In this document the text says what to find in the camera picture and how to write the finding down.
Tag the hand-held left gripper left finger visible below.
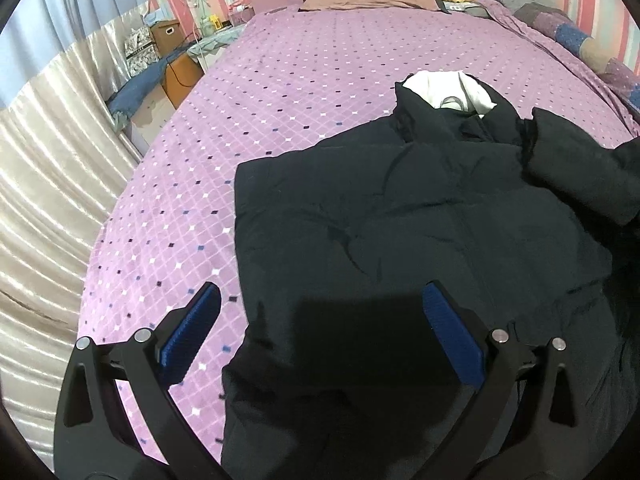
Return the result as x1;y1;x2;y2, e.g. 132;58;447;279
54;281;236;480

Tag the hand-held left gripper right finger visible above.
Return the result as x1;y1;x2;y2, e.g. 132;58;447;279
421;280;596;480

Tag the black padded jacket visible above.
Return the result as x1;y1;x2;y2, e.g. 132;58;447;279
220;70;640;480

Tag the beige satin curtain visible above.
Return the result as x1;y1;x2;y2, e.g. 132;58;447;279
0;2;161;461

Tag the bed with purple checked sheet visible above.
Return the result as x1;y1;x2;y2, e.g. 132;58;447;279
77;0;640;480

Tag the wooden cabinet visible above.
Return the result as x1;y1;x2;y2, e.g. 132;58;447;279
162;52;206;109

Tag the black and white patterned bag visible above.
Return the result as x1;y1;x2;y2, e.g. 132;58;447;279
124;25;159;77

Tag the light blue cloth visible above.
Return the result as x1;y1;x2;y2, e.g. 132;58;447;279
187;25;246;59

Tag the cardboard box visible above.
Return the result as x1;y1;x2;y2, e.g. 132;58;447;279
150;19;181;56

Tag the dark grey cloth with label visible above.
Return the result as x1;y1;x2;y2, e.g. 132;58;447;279
437;0;484;14

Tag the patchwork quilt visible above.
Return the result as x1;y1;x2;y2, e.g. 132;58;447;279
477;0;640;111

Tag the blue curtain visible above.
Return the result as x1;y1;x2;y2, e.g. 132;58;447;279
0;0;151;108

